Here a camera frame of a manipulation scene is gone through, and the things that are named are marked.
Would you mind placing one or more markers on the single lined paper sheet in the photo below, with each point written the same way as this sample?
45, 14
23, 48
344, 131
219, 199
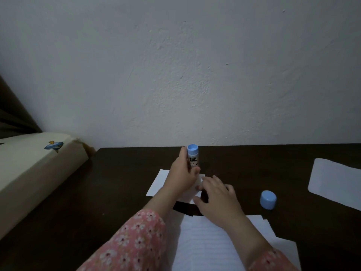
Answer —
282, 245
203, 245
158, 184

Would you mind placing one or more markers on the white paper sheets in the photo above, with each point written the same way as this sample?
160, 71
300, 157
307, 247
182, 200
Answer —
335, 183

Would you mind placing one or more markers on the person's right hand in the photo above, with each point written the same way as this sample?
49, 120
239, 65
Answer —
222, 203

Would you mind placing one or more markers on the blue glue stick cap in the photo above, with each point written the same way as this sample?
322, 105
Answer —
268, 200

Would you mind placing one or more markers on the person's right forearm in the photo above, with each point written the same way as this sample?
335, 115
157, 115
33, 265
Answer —
256, 245

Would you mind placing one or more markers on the beige mattress with whale print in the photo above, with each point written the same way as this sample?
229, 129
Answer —
31, 172

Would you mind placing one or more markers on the person's left hand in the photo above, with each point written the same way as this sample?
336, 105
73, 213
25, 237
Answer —
180, 180

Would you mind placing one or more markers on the person's left forearm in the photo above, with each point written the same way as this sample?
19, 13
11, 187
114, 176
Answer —
132, 239

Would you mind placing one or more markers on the white panda print glue stick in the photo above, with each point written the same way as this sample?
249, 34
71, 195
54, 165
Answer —
193, 155

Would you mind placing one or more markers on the dark brown curtain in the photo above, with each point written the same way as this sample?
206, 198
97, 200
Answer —
12, 115

